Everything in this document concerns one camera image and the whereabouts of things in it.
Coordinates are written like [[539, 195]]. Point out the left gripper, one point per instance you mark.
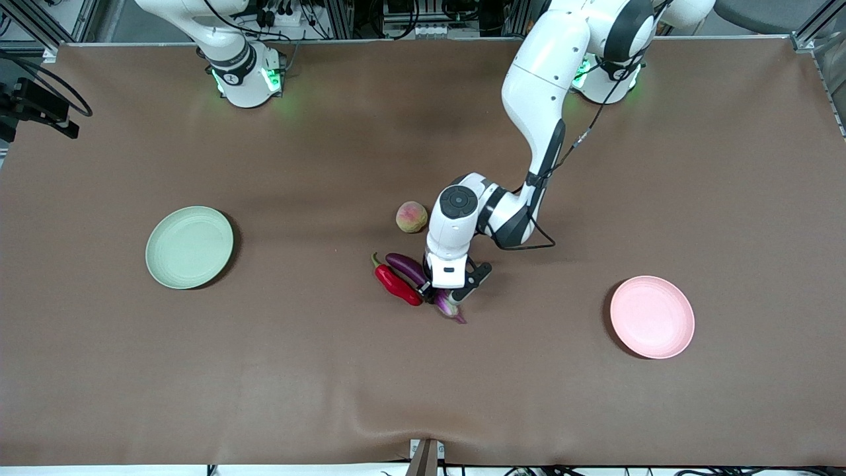
[[426, 289]]

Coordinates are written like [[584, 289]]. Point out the purple eggplant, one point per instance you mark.
[[406, 266]]

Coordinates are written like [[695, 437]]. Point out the red chili pepper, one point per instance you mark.
[[395, 284]]

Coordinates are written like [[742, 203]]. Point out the yellow-pink peach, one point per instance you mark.
[[411, 217]]

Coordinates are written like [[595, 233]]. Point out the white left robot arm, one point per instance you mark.
[[535, 86]]

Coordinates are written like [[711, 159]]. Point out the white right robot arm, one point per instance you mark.
[[241, 76]]

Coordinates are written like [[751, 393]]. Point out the brown tablecloth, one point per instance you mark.
[[423, 383]]

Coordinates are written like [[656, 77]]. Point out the pink round plate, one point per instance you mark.
[[652, 317]]

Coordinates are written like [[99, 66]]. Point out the light green round plate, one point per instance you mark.
[[189, 248]]

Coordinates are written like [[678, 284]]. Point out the white power strip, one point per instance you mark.
[[284, 18]]

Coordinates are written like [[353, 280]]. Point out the dark grey round seat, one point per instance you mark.
[[760, 13]]

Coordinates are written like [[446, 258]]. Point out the grey metal post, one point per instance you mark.
[[425, 459]]

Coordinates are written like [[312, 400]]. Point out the aluminium frame profile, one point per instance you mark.
[[823, 39]]

